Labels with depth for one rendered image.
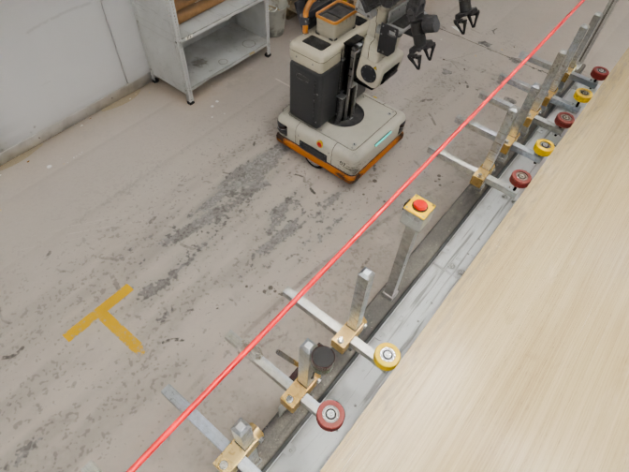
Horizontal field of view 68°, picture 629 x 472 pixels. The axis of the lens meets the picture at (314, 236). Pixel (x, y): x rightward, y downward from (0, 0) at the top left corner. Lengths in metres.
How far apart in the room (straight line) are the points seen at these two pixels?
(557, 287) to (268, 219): 1.72
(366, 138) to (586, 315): 1.75
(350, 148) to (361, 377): 1.61
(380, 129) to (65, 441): 2.41
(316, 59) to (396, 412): 1.94
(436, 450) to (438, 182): 2.15
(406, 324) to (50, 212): 2.28
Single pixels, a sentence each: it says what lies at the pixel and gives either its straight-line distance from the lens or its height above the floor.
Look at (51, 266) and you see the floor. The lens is 2.99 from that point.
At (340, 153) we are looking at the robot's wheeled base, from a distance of 2.92.
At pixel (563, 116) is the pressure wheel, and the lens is 2.50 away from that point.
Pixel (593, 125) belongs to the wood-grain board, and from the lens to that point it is 2.53.
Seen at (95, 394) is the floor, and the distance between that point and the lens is 2.53.
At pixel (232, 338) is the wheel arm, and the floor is 0.86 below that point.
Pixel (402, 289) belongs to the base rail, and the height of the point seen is 0.70.
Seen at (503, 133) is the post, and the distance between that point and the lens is 2.05.
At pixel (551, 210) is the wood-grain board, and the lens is 2.02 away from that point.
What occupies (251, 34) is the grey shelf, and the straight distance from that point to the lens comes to 4.25.
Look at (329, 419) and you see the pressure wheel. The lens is 1.39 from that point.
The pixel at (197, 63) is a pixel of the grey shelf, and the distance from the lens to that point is 3.93.
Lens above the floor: 2.24
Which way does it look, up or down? 53 degrees down
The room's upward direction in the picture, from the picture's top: 4 degrees clockwise
